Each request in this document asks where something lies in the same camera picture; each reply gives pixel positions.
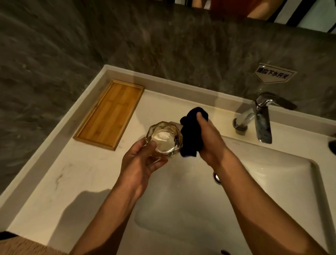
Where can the person's right hand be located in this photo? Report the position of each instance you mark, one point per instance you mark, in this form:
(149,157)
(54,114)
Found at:
(211,143)

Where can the person's left hand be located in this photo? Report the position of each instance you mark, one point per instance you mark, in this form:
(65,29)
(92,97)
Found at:
(133,170)

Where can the person's left thumb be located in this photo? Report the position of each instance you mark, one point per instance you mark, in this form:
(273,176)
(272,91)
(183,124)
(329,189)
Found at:
(157,165)

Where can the person's left middle finger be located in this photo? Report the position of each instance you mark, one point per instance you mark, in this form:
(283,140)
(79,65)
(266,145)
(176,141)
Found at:
(137,145)

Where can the person's right thumb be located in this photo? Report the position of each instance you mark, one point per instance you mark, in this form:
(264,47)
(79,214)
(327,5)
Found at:
(202,122)

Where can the dark blue cloth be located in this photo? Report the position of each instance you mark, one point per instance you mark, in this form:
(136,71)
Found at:
(191,134)

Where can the clear faceted drinking glass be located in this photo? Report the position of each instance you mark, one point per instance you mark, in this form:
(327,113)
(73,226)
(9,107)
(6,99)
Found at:
(165,139)

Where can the person's right forearm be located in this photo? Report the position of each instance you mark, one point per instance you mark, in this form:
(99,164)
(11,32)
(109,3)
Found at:
(262,210)

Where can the person's left forearm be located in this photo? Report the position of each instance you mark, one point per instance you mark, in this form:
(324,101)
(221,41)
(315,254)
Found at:
(105,226)

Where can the rectangular bamboo tray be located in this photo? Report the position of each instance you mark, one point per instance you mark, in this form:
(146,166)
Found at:
(110,114)

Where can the chrome sink faucet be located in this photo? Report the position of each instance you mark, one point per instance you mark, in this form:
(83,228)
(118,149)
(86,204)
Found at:
(262,123)

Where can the white ceramic sink basin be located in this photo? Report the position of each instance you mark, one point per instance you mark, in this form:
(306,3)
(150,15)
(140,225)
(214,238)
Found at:
(278,178)

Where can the black round object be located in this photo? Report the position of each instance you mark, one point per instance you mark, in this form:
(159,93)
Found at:
(332,147)

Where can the beige textured fabric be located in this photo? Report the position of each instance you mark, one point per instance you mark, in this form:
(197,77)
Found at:
(23,245)

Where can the white wall sign label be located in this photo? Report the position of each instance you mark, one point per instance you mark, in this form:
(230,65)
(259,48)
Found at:
(274,73)

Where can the wall mirror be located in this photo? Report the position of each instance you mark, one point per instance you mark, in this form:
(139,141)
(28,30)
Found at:
(262,9)

